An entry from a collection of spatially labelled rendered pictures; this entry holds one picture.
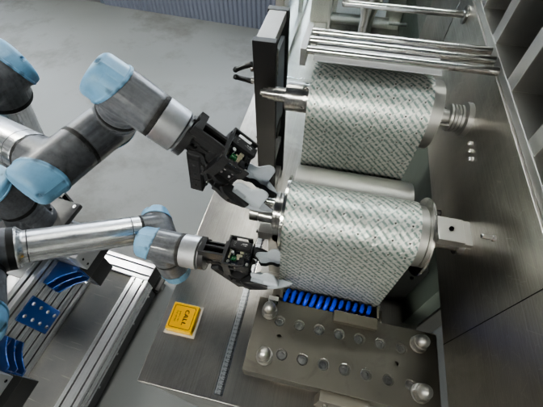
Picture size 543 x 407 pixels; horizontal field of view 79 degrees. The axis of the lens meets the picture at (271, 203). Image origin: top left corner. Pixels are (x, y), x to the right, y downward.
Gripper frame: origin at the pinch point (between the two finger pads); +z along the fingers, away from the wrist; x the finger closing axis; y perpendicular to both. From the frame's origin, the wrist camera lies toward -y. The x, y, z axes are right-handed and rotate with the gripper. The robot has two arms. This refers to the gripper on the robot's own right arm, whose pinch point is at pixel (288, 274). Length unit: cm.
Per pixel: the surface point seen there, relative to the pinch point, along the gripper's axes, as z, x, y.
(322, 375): 10.6, -17.5, -6.0
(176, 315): -26.9, -10.0, -16.6
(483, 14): 31, 52, 36
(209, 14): -145, 325, -103
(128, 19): -235, 309, -110
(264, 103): -12.8, 33.0, 19.8
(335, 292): 11.3, -0.4, -3.6
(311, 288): 5.8, -0.3, -4.3
